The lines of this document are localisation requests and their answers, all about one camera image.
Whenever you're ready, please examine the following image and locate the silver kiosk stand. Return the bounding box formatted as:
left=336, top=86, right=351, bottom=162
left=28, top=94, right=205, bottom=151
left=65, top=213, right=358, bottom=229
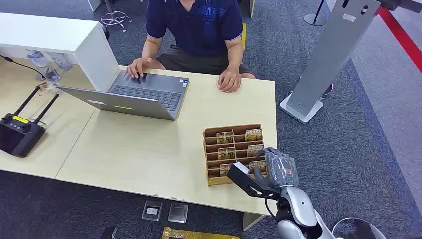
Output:
left=279, top=0, right=383, bottom=125

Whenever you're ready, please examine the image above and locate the person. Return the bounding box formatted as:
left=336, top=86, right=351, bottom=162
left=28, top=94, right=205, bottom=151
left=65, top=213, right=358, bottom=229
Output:
left=141, top=0, right=256, bottom=80

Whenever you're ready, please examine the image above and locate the white desk shelf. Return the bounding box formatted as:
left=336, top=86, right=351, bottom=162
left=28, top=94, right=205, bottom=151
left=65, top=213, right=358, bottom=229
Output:
left=0, top=12, right=120, bottom=92

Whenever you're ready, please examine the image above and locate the table leg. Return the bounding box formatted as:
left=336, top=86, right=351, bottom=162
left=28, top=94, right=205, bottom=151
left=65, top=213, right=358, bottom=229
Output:
left=243, top=212, right=266, bottom=231

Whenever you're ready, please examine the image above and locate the cable at kiosk base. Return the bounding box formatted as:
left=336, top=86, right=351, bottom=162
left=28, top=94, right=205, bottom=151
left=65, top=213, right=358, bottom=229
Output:
left=320, top=82, right=334, bottom=98

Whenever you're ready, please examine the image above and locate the black cable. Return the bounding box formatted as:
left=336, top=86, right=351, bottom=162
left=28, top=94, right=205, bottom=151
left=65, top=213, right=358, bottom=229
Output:
left=0, top=54, right=47, bottom=80

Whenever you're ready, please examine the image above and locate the chrome chair base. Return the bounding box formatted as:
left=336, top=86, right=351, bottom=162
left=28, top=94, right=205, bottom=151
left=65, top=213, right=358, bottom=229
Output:
left=100, top=0, right=133, bottom=33

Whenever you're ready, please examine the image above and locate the stanchion with round base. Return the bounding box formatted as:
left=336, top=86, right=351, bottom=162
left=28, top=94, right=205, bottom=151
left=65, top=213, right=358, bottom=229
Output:
left=303, top=0, right=329, bottom=27

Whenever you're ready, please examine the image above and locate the clear water bottle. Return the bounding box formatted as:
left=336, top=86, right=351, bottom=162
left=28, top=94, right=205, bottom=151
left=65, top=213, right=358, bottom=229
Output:
left=48, top=52, right=73, bottom=71
left=27, top=50, right=62, bottom=83

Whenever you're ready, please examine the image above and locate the person's right hand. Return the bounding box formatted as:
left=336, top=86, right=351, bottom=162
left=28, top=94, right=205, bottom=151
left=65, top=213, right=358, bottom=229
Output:
left=125, top=57, right=153, bottom=79

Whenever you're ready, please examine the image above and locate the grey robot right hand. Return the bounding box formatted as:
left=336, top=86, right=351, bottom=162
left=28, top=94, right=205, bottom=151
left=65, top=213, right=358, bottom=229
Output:
left=253, top=147, right=300, bottom=193

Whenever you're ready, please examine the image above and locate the round grey robot body rim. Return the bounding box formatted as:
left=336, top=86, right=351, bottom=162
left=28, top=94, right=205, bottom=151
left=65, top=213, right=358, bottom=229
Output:
left=331, top=217, right=387, bottom=239

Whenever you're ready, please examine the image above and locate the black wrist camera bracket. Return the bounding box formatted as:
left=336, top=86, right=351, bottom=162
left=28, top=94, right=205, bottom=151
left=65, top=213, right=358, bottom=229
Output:
left=226, top=162, right=282, bottom=201

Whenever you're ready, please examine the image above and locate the black remote controller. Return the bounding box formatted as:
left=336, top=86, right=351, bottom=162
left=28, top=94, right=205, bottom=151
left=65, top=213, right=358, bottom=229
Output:
left=0, top=86, right=60, bottom=158

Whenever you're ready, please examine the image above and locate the grey laptop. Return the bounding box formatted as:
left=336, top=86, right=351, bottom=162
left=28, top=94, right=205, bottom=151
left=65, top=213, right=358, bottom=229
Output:
left=56, top=69, right=190, bottom=121

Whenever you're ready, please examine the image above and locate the black object on floor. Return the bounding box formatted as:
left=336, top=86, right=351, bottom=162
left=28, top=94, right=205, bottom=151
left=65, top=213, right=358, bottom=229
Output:
left=100, top=225, right=118, bottom=239

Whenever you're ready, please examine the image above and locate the wooden card holder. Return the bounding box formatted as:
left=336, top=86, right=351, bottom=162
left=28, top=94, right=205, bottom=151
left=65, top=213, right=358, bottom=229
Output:
left=202, top=124, right=268, bottom=187

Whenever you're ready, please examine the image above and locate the person's left hand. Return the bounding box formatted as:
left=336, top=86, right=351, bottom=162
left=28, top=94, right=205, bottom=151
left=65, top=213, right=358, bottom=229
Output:
left=217, top=67, right=242, bottom=93

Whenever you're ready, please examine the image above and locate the small clear plastic holder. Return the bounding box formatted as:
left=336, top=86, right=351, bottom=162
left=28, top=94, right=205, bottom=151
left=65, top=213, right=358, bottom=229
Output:
left=35, top=82, right=57, bottom=97

